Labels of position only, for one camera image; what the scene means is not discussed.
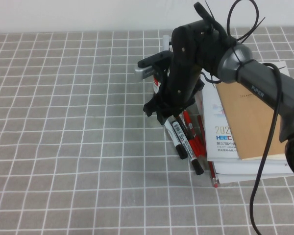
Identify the tan classic note notebook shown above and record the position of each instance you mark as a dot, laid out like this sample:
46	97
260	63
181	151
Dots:
240	117

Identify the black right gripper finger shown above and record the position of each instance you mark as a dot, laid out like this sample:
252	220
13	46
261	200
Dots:
165	119
148	111

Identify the tall white pen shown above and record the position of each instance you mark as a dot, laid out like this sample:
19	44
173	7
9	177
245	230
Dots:
165	42

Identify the grey checkered tablecloth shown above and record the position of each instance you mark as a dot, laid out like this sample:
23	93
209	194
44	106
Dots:
63	122

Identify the plain white booklet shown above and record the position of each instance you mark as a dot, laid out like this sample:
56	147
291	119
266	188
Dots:
235	178

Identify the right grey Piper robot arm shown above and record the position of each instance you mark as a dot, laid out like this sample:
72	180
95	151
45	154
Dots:
259	83

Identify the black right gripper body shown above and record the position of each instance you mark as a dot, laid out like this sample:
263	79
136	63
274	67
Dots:
182	68

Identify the long printed white black marker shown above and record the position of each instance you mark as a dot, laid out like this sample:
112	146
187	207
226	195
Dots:
185	144

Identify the white marker with black ends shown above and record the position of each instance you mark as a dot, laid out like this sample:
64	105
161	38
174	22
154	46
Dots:
172	137

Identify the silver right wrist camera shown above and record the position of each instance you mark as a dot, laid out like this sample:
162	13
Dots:
140	72

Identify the red pencil with eraser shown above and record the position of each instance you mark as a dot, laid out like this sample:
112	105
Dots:
214	180

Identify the black zip tie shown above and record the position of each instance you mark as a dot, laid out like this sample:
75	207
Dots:
238	57
210	11

